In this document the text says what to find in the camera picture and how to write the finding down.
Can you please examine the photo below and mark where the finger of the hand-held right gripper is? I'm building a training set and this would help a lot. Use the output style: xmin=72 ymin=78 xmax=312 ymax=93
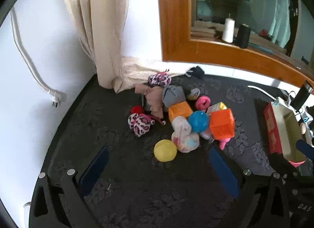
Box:
xmin=296 ymin=139 xmax=314 ymax=160

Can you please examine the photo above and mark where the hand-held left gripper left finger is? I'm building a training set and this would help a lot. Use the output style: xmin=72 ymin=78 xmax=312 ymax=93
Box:
xmin=29 ymin=145 xmax=110 ymax=228

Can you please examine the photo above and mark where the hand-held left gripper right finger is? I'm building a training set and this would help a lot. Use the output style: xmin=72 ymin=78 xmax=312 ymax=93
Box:
xmin=208 ymin=148 xmax=292 ymax=228

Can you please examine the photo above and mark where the red cardboard box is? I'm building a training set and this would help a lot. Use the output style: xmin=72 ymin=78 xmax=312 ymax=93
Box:
xmin=264 ymin=102 xmax=307 ymax=168

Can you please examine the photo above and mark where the bright orange foam cube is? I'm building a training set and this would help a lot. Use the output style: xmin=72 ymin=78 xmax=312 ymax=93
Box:
xmin=209 ymin=109 xmax=235 ymax=140

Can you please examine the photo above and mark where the blue ball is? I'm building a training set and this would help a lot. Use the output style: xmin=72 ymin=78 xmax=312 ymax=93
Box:
xmin=188 ymin=111 xmax=209 ymax=133

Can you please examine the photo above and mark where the pale yellow soft toy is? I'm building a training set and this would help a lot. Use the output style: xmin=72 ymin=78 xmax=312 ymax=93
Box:
xmin=207 ymin=102 xmax=227 ymax=116

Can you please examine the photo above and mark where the pink sock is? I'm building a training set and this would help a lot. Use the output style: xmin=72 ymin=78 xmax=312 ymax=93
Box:
xmin=195 ymin=96 xmax=211 ymax=111

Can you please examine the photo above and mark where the red pompom ball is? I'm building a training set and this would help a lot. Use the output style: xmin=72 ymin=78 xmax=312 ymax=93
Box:
xmin=131 ymin=105 xmax=146 ymax=115

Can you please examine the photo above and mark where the light orange foam cube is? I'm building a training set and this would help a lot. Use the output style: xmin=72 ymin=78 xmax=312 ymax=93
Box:
xmin=168 ymin=101 xmax=193 ymax=122

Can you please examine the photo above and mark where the grey cloth bundle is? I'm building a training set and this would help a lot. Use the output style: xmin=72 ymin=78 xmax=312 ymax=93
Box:
xmin=162 ymin=85 xmax=186 ymax=108

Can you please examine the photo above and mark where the beige cloth bundle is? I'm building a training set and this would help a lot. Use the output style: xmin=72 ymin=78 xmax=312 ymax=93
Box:
xmin=134 ymin=83 xmax=165 ymax=118

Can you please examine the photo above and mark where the blue and white packet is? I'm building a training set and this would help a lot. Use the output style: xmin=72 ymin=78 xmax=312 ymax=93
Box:
xmin=300 ymin=113 xmax=314 ymax=124

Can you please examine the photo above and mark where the black cylinder bottle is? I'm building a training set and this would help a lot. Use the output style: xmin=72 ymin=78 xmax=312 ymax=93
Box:
xmin=293 ymin=81 xmax=313 ymax=109

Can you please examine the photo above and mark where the grey and yellow sock ball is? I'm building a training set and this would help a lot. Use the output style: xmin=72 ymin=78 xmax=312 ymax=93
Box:
xmin=188 ymin=88 xmax=200 ymax=100

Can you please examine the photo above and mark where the navy sock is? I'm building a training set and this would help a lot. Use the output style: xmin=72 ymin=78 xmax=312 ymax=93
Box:
xmin=185 ymin=66 xmax=205 ymax=80

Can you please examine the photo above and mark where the black thread spool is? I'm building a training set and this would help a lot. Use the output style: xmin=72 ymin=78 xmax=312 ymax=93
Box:
xmin=236 ymin=23 xmax=251 ymax=48

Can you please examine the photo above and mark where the white thread spool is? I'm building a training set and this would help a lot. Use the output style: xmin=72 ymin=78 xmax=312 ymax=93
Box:
xmin=222 ymin=17 xmax=235 ymax=43

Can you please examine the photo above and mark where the cream curtain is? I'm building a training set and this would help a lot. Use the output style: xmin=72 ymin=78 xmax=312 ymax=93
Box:
xmin=59 ymin=0 xmax=189 ymax=94

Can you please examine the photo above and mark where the white power cable with plug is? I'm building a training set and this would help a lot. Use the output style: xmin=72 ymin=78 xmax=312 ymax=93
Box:
xmin=10 ymin=6 xmax=67 ymax=108

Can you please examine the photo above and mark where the wooden window frame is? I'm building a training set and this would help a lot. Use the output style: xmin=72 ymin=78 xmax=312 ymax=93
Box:
xmin=156 ymin=0 xmax=314 ymax=89

